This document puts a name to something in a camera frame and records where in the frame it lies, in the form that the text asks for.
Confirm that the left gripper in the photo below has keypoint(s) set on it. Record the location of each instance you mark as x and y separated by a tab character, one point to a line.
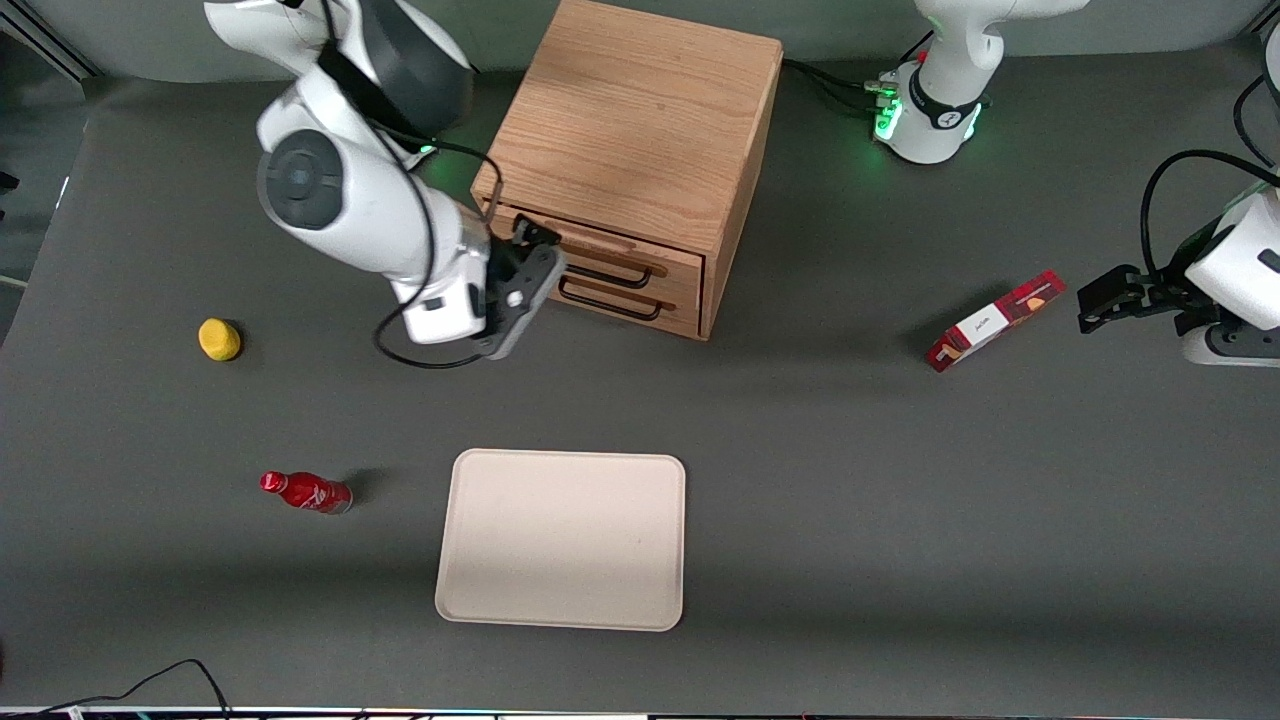
1164	294

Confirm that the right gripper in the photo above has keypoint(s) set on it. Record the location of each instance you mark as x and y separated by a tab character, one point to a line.
503	262

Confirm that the wooden drawer with notch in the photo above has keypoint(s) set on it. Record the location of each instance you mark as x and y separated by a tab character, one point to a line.
670	262

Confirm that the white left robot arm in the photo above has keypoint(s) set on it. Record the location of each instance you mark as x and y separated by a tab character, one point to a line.
945	100

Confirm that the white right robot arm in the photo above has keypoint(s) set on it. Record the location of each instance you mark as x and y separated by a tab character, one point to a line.
340	190

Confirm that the wooden drawer cabinet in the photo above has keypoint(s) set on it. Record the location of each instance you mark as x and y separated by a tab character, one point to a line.
630	120

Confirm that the wooden drawer without notch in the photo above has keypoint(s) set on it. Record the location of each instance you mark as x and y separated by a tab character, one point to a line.
680	312

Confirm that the red and white snack box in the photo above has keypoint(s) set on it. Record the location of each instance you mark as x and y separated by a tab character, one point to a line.
995	320

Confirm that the beige rectangular plastic tray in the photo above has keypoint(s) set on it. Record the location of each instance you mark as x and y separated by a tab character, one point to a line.
570	545

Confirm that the yellow lemon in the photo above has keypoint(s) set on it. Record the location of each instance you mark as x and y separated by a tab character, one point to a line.
219	340

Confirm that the red soda bottle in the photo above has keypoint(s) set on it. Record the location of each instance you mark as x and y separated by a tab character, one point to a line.
310	493

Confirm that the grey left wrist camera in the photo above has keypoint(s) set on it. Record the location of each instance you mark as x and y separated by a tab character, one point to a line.
1260	345

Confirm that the dark metal frame rail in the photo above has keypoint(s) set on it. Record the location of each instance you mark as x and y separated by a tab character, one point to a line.
45	45

